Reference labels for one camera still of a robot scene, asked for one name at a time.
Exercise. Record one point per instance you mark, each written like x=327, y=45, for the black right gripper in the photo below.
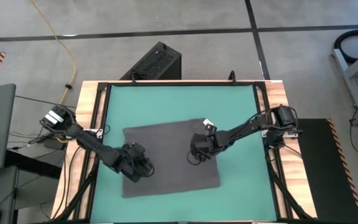
x=208, y=138

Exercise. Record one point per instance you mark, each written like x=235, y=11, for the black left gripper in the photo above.
x=143, y=166

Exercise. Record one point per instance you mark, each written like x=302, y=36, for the grey terry towel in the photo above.
x=166, y=149

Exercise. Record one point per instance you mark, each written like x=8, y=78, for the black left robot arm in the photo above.
x=89, y=141

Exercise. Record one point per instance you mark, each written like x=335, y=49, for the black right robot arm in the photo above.
x=247, y=126

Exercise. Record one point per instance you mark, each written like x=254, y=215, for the green table mat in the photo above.
x=182, y=105

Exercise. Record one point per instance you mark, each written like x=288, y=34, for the black power adapter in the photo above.
x=53, y=143

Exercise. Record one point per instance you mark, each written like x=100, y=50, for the black computer tower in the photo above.
x=154, y=62

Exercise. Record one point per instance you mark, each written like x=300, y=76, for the grey metal stand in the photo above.
x=350, y=74

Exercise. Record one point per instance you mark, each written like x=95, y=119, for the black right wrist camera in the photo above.
x=210, y=129

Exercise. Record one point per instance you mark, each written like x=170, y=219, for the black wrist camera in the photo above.
x=134, y=149
x=210, y=129

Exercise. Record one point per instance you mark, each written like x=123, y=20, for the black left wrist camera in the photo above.
x=134, y=149

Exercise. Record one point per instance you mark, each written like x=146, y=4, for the black metal table frame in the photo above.
x=182, y=83

